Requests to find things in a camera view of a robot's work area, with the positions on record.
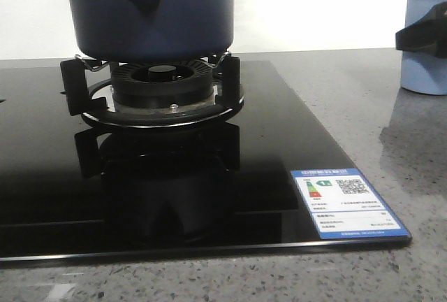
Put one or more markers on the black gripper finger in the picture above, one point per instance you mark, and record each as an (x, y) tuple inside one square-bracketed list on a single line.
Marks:
[(427, 35)]

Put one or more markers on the light blue ribbed cup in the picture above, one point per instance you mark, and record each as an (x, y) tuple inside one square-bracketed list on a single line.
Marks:
[(421, 72)]

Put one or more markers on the dark blue cooking pot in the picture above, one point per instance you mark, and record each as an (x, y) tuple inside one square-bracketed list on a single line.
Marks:
[(148, 30)]

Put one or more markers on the black metal pot support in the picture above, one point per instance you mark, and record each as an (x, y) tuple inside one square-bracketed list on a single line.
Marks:
[(97, 106)]

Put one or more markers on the blue white energy label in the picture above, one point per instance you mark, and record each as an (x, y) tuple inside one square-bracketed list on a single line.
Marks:
[(343, 205)]

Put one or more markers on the black gas burner head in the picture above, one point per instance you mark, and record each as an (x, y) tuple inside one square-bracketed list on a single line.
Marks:
[(159, 85)]

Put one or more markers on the black glass gas cooktop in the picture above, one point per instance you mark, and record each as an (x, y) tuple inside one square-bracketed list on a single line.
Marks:
[(74, 193)]

